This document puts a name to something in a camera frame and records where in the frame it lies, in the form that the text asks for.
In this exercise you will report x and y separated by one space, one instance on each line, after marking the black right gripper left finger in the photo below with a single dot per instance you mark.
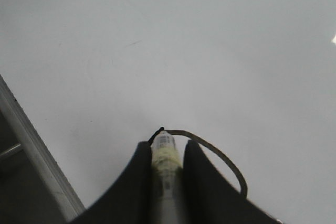
130 198

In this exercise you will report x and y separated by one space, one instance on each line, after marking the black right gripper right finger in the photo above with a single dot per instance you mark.
210 198

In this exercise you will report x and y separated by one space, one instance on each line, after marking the white whiteboard marker pen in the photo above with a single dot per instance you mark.
167 203

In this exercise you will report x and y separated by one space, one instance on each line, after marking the white whiteboard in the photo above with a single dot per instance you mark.
256 78

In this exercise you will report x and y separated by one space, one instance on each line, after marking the grey metal stand frame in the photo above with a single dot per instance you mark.
10 151

